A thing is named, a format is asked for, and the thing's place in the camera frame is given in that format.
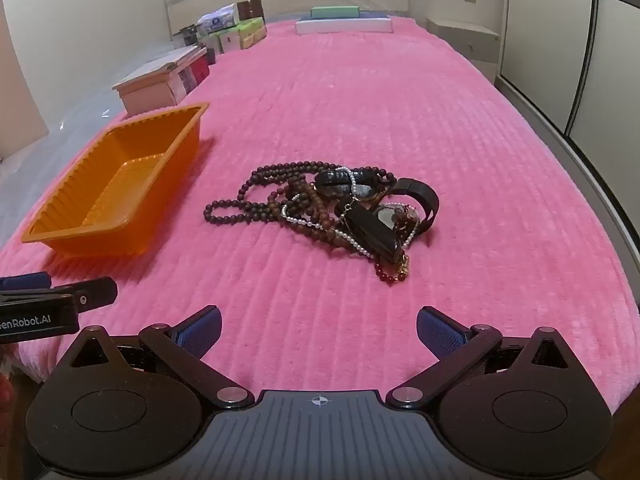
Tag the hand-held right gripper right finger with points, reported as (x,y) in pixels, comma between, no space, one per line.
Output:
(440,332)

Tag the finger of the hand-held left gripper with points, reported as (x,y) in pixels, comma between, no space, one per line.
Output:
(95,292)
(25,281)

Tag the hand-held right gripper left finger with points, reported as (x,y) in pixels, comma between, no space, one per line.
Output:
(200,332)

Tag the orange plastic tray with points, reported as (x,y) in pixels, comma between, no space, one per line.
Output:
(170,150)

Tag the black glossy bangle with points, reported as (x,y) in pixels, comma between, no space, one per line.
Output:
(332,178)

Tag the pink box with white lid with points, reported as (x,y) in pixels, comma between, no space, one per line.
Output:
(145,95)

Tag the dark red box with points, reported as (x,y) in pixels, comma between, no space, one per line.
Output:
(200,70)

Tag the beige nightstand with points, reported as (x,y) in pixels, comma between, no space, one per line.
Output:
(465,42)

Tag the stack of small colourful boxes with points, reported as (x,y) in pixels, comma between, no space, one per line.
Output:
(245,35)

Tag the white tissue pack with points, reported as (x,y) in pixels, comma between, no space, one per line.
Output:
(217,17)

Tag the white flat box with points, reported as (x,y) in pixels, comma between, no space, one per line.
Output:
(345,26)

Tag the beige wardrobe with dark trim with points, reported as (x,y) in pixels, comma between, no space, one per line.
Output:
(575,35)

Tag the green flat box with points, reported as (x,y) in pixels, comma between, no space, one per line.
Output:
(335,11)

